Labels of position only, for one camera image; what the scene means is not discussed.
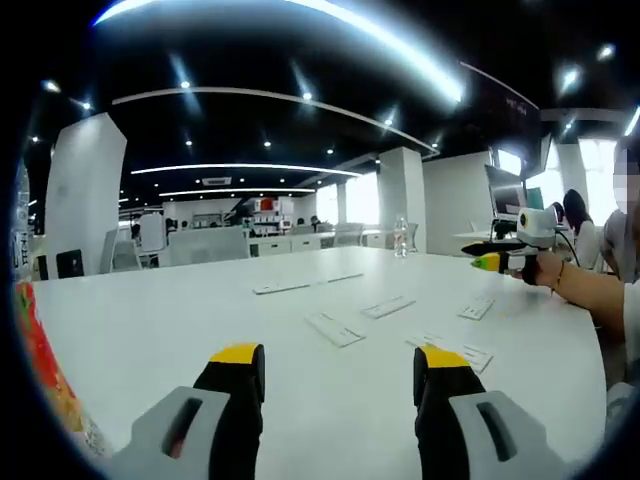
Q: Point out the person's white shirt sleeve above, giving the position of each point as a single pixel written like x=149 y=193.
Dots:
x=631 y=315

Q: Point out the long white socket holder rail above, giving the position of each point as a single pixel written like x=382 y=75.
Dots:
x=340 y=278
x=280 y=288

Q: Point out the white low cabinets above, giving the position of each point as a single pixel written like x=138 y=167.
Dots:
x=300 y=243

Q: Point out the white board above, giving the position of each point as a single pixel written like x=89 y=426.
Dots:
x=152 y=231

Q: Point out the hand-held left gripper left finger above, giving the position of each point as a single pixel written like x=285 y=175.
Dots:
x=165 y=440

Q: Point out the grey partition screen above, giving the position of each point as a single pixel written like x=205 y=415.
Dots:
x=207 y=246

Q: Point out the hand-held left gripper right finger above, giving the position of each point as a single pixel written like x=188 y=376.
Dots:
x=500 y=440

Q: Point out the clear water bottle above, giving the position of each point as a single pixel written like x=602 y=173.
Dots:
x=401 y=240

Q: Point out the plastic bottle with red label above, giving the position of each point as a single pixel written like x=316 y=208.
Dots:
x=37 y=340

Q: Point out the person's right hand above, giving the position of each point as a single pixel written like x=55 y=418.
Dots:
x=547 y=270

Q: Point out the black chair back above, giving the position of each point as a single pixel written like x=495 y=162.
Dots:
x=69 y=263

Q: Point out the white socket holder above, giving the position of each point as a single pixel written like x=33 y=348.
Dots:
x=336 y=330
x=387 y=307

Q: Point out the grey office chair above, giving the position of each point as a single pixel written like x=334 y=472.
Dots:
x=125 y=252

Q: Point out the white socket holder cover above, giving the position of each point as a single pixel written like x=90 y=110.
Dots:
x=476 y=308
x=475 y=356

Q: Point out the shelf with boxes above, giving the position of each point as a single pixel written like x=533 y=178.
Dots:
x=267 y=215

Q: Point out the computer monitor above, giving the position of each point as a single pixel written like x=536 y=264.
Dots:
x=506 y=192

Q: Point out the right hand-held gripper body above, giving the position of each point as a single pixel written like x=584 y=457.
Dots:
x=537 y=227

